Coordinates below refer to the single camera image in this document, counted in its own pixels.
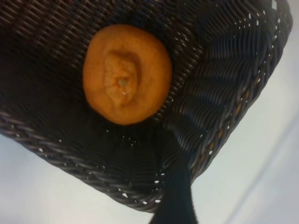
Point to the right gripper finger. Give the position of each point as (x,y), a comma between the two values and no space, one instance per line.
(177,203)

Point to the dark brown woven basket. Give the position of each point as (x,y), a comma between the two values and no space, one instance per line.
(222,81)

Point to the orange fruit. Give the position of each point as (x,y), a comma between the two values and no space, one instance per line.
(130,58)

